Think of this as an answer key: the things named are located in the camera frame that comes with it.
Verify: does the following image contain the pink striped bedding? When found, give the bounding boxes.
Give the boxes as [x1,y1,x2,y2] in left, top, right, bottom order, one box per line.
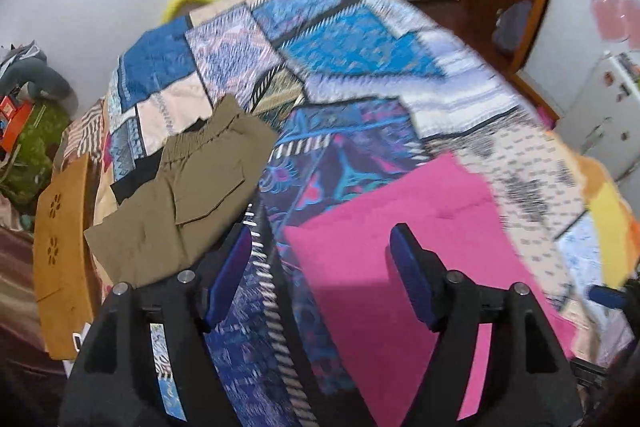
[54,101,110,170]

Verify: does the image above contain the pile of grey clothes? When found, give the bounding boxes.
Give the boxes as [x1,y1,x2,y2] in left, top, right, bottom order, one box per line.
[0,39,48,75]

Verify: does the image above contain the blue patchwork blanket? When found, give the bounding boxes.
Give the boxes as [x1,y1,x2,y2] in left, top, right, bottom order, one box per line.
[52,0,640,427]

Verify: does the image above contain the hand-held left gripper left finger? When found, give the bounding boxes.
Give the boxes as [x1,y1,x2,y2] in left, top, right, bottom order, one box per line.
[57,224,253,427]

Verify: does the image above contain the olive green pants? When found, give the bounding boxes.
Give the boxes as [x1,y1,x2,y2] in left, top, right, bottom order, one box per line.
[84,94,279,286]

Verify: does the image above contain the grey curved pillow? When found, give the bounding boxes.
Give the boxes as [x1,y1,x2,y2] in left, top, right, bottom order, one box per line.
[0,57,77,102]

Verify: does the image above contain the yellow orange cloth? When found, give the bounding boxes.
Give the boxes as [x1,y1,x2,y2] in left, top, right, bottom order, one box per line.
[574,156,640,290]

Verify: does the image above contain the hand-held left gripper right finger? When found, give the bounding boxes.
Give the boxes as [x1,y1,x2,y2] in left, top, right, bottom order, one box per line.
[390,223,583,427]

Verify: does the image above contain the orange box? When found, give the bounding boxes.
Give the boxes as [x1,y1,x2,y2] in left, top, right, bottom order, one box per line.
[0,96,34,152]

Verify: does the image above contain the green patterned bag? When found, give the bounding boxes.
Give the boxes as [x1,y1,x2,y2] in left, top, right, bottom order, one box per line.
[0,104,72,208]

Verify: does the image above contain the grey hanging bag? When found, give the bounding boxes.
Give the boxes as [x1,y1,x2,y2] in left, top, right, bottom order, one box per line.
[492,0,534,56]

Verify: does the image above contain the pink pants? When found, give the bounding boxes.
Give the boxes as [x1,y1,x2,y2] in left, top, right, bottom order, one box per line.
[282,152,576,427]

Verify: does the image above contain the wooden lap desk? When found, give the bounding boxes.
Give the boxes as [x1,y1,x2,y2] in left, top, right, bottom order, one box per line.
[32,154,104,361]

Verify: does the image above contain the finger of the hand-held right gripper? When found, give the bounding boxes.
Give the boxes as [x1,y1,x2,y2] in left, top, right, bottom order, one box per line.
[589,284,628,311]

